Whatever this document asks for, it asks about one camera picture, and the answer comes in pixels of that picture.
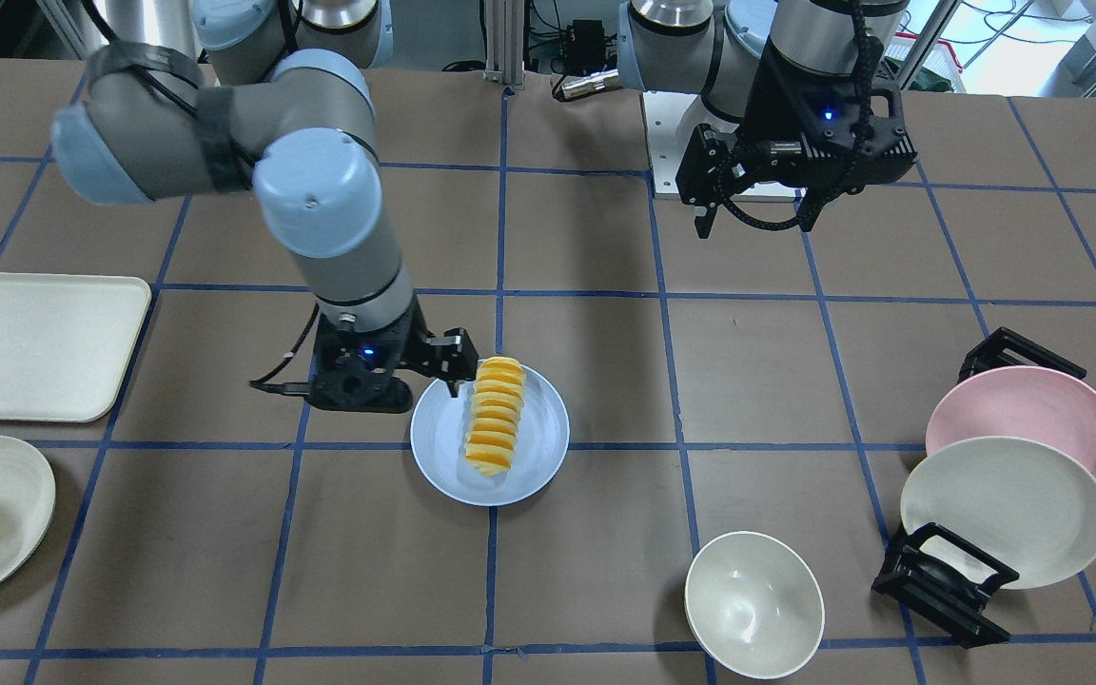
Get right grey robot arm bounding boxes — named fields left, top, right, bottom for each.
left=52, top=1, right=479, bottom=413

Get pink plate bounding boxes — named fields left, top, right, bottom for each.
left=925, top=365, right=1096, bottom=478

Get black plate rack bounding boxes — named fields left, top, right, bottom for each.
left=871, top=326, right=1087, bottom=650

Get cream plate in rack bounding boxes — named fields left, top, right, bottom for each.
left=900, top=435, right=1096, bottom=590

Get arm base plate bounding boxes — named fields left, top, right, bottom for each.
left=642, top=91, right=738, bottom=199

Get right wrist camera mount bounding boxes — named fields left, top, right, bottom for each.
left=248, top=315, right=413, bottom=415

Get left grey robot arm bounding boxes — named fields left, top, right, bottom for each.
left=616, top=1, right=918, bottom=239

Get cream rectangular tray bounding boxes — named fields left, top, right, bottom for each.
left=0, top=272, right=151, bottom=423

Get white bowl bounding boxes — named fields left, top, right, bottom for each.
left=684, top=532, right=826, bottom=680

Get blue plate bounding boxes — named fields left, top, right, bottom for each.
left=410, top=363, right=569, bottom=506

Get aluminium frame post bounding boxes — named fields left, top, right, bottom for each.
left=481, top=0, right=529, bottom=90

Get yellow croissant bread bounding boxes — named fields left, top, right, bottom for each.
left=463, top=356, right=527, bottom=478

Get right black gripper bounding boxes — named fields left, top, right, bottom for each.
left=316, top=295, right=480, bottom=398

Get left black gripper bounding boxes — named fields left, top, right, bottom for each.
left=675, top=123, right=834, bottom=240

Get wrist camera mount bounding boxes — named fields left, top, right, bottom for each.
left=735, top=43, right=917, bottom=189
left=248, top=315, right=413, bottom=415

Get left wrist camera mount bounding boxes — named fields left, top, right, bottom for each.
left=735, top=43, right=917, bottom=189

